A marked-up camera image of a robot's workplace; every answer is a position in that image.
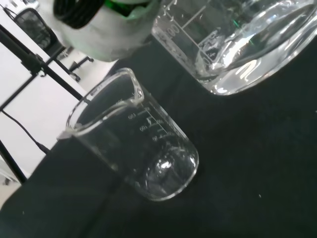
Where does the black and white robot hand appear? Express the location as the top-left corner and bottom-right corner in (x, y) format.
(42, 0), (163, 62)

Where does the black cable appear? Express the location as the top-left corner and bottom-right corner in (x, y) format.
(0, 109), (52, 154)

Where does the clear empty glass beaker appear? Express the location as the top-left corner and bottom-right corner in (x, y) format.
(57, 67), (200, 202)

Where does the black bench cloth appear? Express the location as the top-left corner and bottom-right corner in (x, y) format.
(0, 32), (317, 238)

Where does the black tripod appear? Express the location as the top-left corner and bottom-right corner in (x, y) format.
(0, 23), (86, 184)

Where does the black mesh office chair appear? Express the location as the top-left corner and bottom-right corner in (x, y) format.
(14, 7), (95, 82)

